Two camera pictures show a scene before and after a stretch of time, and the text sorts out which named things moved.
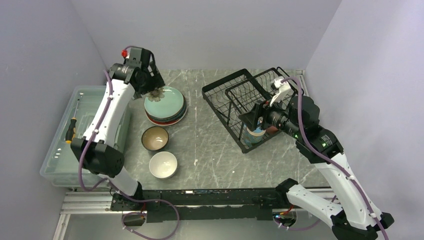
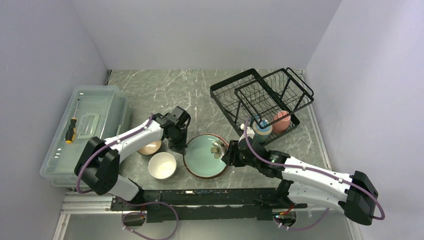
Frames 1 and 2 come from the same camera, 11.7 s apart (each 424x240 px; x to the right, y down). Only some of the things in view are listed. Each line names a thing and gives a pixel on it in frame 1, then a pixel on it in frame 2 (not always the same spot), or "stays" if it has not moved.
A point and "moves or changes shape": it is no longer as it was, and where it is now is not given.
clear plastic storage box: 61,167 stays
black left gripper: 155,81 → 179,147
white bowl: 163,164 stays
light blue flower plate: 166,102 → 203,155
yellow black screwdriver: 71,131 stays
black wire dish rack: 231,95 moves or changes shape
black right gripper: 251,118 → 230,157
